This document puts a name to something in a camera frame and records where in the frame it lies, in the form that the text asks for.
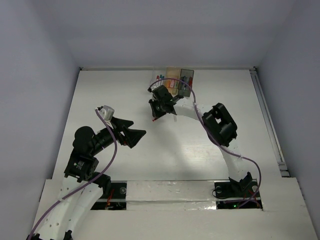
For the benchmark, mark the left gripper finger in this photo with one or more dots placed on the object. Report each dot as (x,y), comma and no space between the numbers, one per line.
(133,136)
(120,124)

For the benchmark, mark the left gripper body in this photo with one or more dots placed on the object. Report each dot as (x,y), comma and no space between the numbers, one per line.
(120,136)

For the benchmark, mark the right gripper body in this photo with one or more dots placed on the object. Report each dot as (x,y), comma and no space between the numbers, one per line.
(157,107)

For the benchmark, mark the pink highlighter marker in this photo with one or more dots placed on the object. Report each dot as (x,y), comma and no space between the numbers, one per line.
(172,84)

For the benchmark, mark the blue pen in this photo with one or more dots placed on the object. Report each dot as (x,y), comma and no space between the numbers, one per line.
(186,81)

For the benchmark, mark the red pen thin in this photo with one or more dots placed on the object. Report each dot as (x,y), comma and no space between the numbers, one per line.
(190,82)

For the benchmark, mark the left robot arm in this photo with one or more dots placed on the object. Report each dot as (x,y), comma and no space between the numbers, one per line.
(82,185)

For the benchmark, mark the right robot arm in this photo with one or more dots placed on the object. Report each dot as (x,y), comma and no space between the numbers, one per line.
(220,127)

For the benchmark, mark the orange plastic container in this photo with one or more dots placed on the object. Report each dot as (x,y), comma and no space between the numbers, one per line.
(172,73)

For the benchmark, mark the clear plastic container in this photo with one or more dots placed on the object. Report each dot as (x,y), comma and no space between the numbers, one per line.
(155,72)

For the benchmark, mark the grey plastic container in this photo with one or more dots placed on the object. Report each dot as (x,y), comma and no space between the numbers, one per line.
(189,73)

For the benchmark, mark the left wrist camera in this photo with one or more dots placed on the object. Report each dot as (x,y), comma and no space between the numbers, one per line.
(105,113)

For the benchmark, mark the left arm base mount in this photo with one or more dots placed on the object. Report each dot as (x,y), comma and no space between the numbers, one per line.
(113,194)

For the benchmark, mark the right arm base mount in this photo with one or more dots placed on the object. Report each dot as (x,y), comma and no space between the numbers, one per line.
(231,195)

